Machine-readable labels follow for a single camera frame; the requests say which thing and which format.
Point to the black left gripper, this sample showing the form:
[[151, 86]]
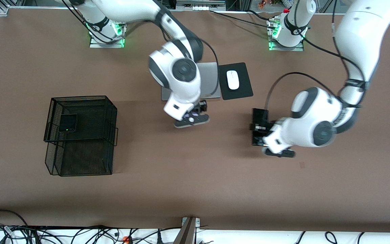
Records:
[[260, 126]]

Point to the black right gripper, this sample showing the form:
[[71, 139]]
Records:
[[201, 107]]

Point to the dark flip phone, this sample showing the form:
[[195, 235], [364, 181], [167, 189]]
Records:
[[68, 122]]

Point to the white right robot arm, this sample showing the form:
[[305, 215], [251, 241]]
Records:
[[181, 84]]

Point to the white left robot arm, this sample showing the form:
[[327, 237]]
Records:
[[306, 122]]

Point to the silver closed laptop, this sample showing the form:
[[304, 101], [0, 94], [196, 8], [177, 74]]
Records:
[[212, 78]]

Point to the black mouse pad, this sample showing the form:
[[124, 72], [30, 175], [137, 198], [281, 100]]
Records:
[[240, 91]]

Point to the white computer mouse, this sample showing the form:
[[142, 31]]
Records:
[[233, 79]]

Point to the white power strip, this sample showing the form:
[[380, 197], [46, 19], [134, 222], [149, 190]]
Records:
[[200, 6]]

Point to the black mesh two-tier tray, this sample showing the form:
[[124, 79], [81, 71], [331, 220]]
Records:
[[86, 159]]

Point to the small colourful figurines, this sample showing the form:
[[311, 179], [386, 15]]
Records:
[[269, 3]]

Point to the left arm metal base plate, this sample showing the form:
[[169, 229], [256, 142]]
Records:
[[286, 48]]

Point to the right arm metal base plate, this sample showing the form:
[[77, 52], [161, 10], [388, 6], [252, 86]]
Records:
[[107, 45]]

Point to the aluminium camera post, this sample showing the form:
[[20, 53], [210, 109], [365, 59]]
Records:
[[186, 234]]

